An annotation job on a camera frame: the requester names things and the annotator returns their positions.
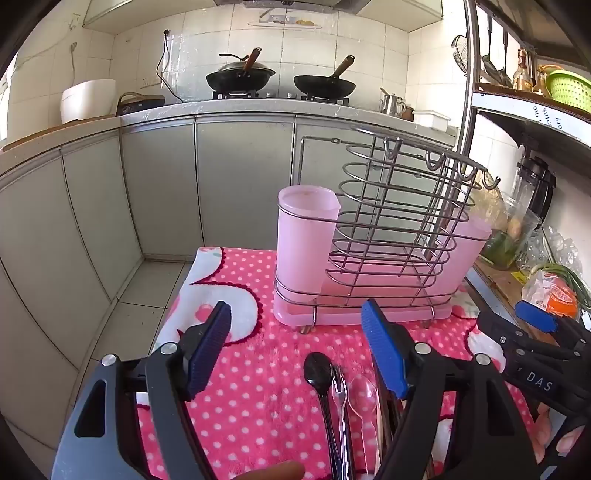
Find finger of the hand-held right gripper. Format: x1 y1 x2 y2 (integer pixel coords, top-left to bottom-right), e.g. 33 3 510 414
475 311 522 365
515 301 591 356

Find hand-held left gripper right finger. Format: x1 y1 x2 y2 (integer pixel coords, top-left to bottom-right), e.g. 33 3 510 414
360 299 541 480

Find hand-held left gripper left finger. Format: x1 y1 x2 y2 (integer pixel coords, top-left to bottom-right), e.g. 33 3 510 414
51 301 232 480

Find clear plastic spoon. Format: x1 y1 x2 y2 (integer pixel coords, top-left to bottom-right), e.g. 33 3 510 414
347 374 382 476

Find pink plastic drip tray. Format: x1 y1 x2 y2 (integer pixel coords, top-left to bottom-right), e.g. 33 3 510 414
273 272 453 326

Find clear plastic fork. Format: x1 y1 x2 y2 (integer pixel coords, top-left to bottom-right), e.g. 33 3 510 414
330 364 356 480

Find black plastic spoon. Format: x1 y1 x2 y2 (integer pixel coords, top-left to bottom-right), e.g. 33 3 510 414
303 352 343 480

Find pink plastic utensil cup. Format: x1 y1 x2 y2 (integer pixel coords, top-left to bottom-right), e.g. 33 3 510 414
434 208 492 296
277 184 341 305

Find metal wire utensil rack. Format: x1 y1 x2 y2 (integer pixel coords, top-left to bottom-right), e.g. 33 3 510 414
274 124 502 333

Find person's right hand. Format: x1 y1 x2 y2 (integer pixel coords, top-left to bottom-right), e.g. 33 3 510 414
531 401 587 467

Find person's left hand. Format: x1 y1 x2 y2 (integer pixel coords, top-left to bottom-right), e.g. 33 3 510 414
242 460 306 480

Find orange and white packet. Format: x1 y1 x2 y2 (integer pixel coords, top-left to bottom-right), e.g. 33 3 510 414
522 270 580 319

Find green onions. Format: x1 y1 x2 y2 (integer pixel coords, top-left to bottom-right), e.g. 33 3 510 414
531 263 591 310

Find pink polka dot cloth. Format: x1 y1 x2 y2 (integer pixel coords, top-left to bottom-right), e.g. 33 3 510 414
134 246 541 480

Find clear plastic bag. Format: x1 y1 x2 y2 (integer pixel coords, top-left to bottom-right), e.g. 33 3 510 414
517 224 585 287

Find green pepper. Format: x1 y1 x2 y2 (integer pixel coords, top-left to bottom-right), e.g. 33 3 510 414
482 231 520 268

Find black blender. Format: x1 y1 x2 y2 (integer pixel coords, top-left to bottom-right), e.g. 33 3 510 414
515 157 557 232

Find grey kitchen cabinet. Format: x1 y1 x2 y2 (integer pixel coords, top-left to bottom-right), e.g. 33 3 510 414
0 113 458 453

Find white lidded container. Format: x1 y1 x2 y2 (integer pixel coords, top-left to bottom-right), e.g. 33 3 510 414
412 109 452 132

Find green plastic colander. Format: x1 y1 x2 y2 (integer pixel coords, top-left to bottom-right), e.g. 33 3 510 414
545 69 591 109

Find glass bottle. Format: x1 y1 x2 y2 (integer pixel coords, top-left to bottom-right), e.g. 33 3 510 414
513 46 532 90

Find metal kettle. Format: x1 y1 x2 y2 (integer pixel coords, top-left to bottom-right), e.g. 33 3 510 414
379 88 407 117

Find metal shelf unit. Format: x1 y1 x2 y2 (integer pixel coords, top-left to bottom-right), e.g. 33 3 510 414
455 0 591 333

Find hanging black ladle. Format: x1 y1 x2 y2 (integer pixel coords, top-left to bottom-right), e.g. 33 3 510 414
480 18 513 86

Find dark handbag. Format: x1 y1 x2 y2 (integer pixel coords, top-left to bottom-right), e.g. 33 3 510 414
115 91 167 117

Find gas stove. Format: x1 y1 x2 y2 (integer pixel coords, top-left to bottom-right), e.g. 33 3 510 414
212 90 352 105

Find black open wok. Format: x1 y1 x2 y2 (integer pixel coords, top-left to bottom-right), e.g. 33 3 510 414
293 55 357 100

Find black wok with lid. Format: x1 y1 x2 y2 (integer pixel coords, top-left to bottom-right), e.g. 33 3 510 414
205 47 277 93

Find white rice cooker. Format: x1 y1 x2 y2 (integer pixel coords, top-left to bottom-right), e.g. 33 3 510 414
61 78 117 124

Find range hood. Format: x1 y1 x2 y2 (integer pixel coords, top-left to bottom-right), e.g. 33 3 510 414
240 0 370 12

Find metal wire strainer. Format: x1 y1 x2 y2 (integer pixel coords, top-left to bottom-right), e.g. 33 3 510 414
451 34 472 77

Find black power cable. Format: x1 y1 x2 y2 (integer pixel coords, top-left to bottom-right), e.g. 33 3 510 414
156 28 183 104

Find glass wall shelf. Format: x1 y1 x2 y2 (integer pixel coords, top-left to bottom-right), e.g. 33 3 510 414
247 14 324 30

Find upper wall cabinet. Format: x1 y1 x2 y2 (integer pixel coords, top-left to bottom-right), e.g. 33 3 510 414
83 0 245 33

